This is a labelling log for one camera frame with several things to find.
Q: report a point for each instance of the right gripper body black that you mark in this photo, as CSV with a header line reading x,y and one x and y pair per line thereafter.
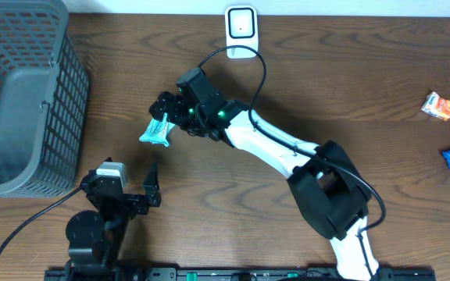
x,y
178,109

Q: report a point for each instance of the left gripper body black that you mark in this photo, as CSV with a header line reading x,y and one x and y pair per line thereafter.
x,y
130,208

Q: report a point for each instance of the light green wipes packet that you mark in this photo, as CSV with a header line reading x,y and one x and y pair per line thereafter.
x,y
157,132

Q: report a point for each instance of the orange snack packet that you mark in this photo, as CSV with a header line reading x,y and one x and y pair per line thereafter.
x,y
436,106

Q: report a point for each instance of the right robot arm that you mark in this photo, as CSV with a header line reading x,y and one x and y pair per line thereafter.
x,y
328,190

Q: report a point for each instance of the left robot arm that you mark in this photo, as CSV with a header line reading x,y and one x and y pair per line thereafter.
x,y
95,237

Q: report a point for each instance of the white barcode scanner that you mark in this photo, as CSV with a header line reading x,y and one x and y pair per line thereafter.
x,y
242,31

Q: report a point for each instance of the grey plastic mesh basket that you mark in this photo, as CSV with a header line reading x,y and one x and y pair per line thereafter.
x,y
44,91

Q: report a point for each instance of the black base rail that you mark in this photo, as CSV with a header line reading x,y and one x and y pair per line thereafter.
x,y
172,274

